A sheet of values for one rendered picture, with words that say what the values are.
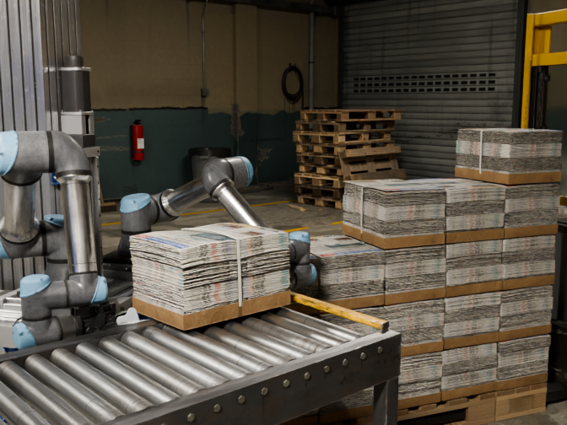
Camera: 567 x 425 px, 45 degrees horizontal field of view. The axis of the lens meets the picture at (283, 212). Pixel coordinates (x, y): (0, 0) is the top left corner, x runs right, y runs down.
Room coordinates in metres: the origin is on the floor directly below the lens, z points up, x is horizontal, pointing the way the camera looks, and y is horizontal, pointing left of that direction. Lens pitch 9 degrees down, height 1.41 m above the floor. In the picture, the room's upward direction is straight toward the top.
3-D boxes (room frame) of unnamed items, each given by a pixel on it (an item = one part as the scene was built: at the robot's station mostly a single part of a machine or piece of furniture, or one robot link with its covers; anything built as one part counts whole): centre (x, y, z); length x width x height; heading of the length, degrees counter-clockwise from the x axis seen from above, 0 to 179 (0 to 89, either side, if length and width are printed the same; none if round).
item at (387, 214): (2.88, -0.46, 0.95); 0.38 x 0.29 x 0.23; 21
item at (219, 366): (1.65, 0.22, 0.77); 0.47 x 0.05 x 0.05; 41
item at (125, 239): (2.66, 0.58, 0.87); 0.15 x 0.15 x 0.10
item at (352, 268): (2.83, -0.34, 0.42); 1.17 x 0.39 x 0.83; 112
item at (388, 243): (2.88, -0.46, 0.86); 0.38 x 0.29 x 0.04; 21
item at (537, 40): (3.57, -1.29, 0.97); 0.09 x 0.09 x 1.75; 22
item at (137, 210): (2.67, 0.58, 0.98); 0.13 x 0.12 x 0.14; 144
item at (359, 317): (1.95, -0.14, 0.81); 0.43 x 0.03 x 0.02; 41
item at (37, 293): (1.75, 0.64, 0.91); 0.11 x 0.08 x 0.11; 115
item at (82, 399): (1.44, 0.47, 0.77); 0.47 x 0.05 x 0.05; 41
